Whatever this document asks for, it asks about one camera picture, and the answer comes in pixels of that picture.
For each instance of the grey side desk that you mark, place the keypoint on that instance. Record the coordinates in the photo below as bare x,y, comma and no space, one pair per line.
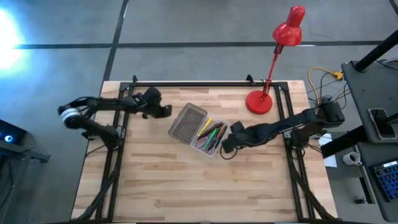
360,93

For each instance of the orange pencil with red eraser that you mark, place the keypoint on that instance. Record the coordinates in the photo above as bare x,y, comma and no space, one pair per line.
219,132

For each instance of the white paper sheet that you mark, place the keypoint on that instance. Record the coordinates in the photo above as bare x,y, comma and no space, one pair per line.
330,160

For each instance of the black pen with clip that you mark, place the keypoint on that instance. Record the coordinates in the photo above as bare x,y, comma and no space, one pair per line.
222,137

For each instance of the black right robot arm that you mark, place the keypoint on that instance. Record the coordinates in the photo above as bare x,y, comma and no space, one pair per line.
280,127

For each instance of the yellow highlighter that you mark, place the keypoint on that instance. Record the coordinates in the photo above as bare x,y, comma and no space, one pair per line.
205,127

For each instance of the clear plastic supply box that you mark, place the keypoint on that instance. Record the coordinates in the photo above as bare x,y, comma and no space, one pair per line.
212,154

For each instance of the purple scissors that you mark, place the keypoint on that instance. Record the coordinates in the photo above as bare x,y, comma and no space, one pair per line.
201,143

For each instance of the green marker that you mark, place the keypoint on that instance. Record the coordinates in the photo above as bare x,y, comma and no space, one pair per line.
211,138

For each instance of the dark grey pen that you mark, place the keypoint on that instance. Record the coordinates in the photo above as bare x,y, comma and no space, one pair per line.
215,145

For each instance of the long black pen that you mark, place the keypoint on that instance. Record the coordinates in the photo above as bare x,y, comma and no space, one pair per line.
207,132

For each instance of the black stand pole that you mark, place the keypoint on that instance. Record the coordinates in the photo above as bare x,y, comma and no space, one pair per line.
376,51

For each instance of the black device with blue light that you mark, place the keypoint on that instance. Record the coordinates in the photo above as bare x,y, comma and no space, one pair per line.
12,137

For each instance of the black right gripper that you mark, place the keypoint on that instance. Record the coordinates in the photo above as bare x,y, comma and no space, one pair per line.
247,137

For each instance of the red desk lamp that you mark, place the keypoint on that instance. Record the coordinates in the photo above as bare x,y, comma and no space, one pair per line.
258,102

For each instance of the backlit blue keyboard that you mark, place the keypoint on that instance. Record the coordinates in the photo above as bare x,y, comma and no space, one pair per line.
387,180

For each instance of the black aluminium table frame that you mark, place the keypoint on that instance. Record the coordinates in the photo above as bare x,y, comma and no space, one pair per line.
199,84

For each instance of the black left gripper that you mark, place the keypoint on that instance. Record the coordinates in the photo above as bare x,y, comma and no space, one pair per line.
149,102

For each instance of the black desk crossbar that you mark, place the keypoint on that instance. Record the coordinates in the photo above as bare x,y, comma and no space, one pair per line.
345,143

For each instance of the white mug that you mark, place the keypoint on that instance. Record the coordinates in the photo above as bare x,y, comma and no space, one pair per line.
351,158

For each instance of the clear plastic pencil box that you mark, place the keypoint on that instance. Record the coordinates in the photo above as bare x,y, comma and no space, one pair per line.
186,124

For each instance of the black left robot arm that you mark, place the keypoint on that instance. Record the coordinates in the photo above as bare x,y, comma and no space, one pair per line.
93,127

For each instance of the brown marker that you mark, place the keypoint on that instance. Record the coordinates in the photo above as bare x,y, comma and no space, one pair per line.
214,128

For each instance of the black smartphone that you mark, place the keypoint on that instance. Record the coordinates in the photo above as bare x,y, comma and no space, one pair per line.
382,123

